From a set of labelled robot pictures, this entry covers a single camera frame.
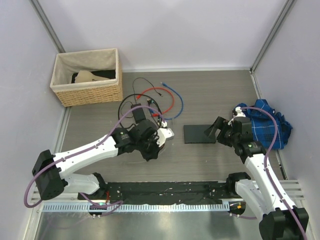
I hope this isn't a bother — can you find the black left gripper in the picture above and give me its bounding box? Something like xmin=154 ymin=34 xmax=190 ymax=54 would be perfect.
xmin=136 ymin=133 xmax=165 ymax=162

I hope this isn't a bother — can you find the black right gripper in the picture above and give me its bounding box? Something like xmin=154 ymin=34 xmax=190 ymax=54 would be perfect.
xmin=204 ymin=116 xmax=240 ymax=148

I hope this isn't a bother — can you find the black network switch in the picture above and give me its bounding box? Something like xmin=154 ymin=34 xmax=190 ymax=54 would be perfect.
xmin=183 ymin=124 xmax=216 ymax=144

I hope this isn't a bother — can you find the red ethernet cable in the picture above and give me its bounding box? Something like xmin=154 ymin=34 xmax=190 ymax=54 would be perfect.
xmin=135 ymin=87 xmax=175 ymax=118

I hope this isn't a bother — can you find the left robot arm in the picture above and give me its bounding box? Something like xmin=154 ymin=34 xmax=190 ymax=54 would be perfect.
xmin=31 ymin=119 xmax=167 ymax=201

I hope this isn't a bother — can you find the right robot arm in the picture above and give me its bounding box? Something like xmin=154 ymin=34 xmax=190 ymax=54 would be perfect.
xmin=204 ymin=116 xmax=309 ymax=240

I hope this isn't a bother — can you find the blue plaid cloth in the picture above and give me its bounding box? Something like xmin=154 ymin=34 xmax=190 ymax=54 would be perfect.
xmin=243 ymin=99 xmax=293 ymax=150

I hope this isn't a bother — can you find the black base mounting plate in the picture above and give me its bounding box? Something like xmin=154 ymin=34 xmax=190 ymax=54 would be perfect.
xmin=87 ymin=181 xmax=241 ymax=205

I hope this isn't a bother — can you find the wicker basket with liner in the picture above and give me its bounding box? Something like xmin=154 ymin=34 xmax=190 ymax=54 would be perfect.
xmin=50 ymin=48 xmax=123 ymax=107

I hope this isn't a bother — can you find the beige item in basket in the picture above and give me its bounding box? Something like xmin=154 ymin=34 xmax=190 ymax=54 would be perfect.
xmin=71 ymin=70 xmax=118 ymax=84

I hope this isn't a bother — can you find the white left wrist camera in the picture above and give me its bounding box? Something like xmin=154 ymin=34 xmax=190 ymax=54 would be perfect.
xmin=156 ymin=121 xmax=175 ymax=148

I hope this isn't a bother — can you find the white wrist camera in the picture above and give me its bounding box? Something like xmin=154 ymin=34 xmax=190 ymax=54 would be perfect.
xmin=156 ymin=121 xmax=175 ymax=148
xmin=228 ymin=106 xmax=246 ymax=126

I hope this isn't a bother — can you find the blue ethernet cable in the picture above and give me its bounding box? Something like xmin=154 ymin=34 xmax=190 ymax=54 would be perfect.
xmin=148 ymin=81 xmax=184 ymax=120

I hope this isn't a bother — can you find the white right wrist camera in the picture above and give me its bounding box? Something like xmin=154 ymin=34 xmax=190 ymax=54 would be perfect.
xmin=228 ymin=106 xmax=246 ymax=126

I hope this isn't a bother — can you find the thin black power cord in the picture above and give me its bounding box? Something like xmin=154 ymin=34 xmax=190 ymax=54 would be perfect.
xmin=121 ymin=77 xmax=165 ymax=118

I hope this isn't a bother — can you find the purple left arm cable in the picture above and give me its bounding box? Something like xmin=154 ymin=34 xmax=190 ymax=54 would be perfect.
xmin=23 ymin=104 xmax=169 ymax=209

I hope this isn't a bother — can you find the slotted cable duct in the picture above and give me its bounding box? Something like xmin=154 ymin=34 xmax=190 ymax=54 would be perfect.
xmin=41 ymin=202 xmax=231 ymax=213

